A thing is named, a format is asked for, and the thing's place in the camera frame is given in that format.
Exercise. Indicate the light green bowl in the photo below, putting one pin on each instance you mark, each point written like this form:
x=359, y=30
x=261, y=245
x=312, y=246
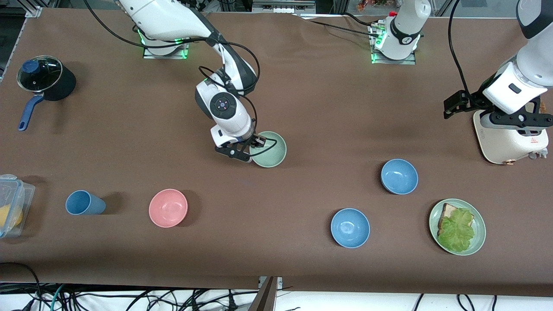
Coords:
x=274, y=152

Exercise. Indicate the blue bowl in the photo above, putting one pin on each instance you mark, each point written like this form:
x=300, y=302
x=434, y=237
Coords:
x=350, y=227
x=399, y=176

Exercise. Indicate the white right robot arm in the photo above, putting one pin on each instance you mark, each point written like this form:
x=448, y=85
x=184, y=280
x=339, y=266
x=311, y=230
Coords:
x=173, y=19

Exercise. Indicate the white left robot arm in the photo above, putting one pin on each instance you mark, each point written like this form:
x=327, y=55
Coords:
x=406, y=26

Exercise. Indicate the pink bowl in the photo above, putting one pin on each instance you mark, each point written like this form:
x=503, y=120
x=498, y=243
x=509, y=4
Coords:
x=168, y=207

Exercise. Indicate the cream white toaster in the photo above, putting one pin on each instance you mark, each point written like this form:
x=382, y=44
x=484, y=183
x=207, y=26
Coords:
x=507, y=144

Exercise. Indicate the brown tablecloth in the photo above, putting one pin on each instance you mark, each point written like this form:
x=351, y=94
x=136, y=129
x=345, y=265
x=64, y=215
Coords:
x=328, y=95

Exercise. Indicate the bread slice under lettuce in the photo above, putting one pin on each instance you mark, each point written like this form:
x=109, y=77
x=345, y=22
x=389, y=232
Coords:
x=447, y=212

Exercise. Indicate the green lettuce leaf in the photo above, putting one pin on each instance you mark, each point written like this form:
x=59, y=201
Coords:
x=458, y=231

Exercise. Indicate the light green plate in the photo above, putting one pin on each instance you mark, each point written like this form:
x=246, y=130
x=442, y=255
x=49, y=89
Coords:
x=479, y=233

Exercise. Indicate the white power strip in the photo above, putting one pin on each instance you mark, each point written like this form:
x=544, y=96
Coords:
x=188, y=5

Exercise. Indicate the blue plastic cup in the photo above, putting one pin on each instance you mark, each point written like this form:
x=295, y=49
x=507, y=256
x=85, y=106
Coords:
x=84, y=203

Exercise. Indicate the clear plastic food container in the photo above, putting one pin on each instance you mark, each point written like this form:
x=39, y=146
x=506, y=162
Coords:
x=17, y=190

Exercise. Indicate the yellow lemon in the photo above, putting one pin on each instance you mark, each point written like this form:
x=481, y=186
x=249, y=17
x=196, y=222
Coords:
x=9, y=217

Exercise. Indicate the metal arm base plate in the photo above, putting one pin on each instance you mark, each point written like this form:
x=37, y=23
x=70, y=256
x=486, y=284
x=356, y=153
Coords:
x=149, y=56
x=406, y=61

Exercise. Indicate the grey camera stand pole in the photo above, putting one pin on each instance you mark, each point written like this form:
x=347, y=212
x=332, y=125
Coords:
x=264, y=300

